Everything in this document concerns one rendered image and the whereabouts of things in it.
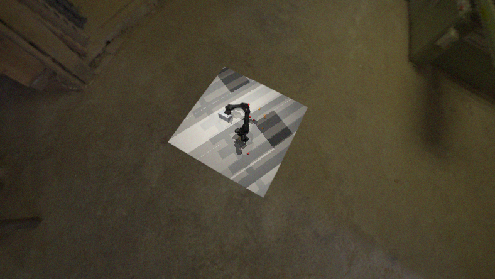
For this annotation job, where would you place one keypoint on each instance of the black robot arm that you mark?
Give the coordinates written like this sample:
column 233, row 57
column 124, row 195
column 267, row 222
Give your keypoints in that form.
column 245, row 127

